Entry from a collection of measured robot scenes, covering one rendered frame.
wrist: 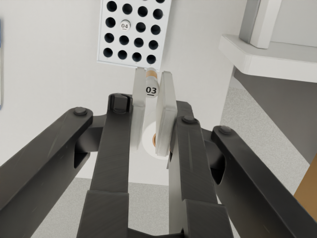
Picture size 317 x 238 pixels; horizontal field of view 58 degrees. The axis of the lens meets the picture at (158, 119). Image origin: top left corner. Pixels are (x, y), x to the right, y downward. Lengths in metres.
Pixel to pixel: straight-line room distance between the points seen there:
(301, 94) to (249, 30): 0.48
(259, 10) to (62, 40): 0.26
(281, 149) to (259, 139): 0.13
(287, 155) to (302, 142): 0.81
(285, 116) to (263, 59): 0.55
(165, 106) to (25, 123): 0.37
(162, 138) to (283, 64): 0.15
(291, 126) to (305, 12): 0.45
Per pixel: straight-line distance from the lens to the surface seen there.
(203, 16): 0.42
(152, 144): 0.43
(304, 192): 0.57
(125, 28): 0.37
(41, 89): 0.47
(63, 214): 1.70
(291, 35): 0.37
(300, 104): 0.77
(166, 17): 0.38
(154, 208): 1.60
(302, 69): 0.28
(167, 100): 0.16
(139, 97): 0.16
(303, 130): 0.74
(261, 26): 0.30
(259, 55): 0.26
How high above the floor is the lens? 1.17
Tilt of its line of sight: 64 degrees down
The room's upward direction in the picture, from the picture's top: 178 degrees clockwise
